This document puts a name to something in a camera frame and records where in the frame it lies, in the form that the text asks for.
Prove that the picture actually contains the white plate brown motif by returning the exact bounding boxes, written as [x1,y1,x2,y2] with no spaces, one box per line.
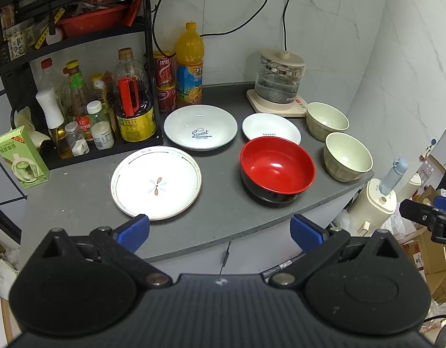
[110,146,203,222]

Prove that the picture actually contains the red and black bowl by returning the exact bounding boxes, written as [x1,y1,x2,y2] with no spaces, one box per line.
[239,137,316,204]

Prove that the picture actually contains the cream bowl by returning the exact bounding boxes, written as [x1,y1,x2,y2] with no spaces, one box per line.
[323,132,374,182]
[306,102,349,142]

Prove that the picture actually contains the white Bakery print plate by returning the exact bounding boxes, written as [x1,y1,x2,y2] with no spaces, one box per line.
[242,112,301,145]

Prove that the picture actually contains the white Sweet print plate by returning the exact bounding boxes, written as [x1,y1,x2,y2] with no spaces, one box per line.
[164,104,238,151]

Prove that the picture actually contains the black metal kitchen rack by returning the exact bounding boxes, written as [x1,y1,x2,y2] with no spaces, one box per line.
[0,0,163,170]

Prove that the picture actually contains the cardboard box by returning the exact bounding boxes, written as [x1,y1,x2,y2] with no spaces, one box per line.
[411,187,446,304]

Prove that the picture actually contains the small white jar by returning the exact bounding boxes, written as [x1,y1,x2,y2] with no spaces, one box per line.
[91,121,114,150]

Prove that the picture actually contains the small glass shaker jar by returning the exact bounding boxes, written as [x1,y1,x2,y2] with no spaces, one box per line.
[65,121,89,156]

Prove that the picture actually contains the large soy sauce bottle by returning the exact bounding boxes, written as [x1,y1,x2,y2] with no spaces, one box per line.
[114,47,156,142]

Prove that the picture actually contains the green bottle white cap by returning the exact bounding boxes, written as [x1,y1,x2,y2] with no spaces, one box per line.
[86,100,110,126]

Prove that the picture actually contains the green carton box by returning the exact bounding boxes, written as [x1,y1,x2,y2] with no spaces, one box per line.
[0,126,49,188]

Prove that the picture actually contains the green cap sauce bottle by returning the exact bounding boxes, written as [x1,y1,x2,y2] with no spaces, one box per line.
[66,60,93,142]

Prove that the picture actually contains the red can lower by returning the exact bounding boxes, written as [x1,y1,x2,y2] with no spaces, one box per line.
[157,83,176,113]

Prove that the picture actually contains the red can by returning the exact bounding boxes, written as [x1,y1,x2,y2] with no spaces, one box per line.
[153,50,174,87]
[157,83,176,113]

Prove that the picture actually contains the white cap oil bottle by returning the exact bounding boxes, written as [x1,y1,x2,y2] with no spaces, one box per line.
[36,86,73,160]

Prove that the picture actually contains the glass electric kettle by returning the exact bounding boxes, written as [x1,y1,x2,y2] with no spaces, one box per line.
[254,49,306,104]

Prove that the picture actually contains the red cap clear bottle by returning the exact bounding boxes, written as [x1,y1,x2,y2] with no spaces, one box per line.
[37,58,63,108]

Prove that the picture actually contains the red can upper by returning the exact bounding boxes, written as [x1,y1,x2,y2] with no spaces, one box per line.
[153,50,174,87]

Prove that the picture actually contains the orange juice bottle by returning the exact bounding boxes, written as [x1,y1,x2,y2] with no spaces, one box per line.
[175,21,205,107]

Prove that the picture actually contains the red plastic basket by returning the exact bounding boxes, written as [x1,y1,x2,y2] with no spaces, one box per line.
[56,0,142,39]

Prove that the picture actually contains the cream thermos with blue handle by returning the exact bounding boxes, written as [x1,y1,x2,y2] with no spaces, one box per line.
[348,158,407,236]

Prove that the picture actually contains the black power cable right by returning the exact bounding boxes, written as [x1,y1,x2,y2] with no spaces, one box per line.
[281,0,299,53]

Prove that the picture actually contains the black power cable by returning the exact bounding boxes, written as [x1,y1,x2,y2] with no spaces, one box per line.
[150,0,275,59]
[281,0,299,53]

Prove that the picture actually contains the black power cable left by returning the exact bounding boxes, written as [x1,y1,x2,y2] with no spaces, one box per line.
[150,0,275,59]

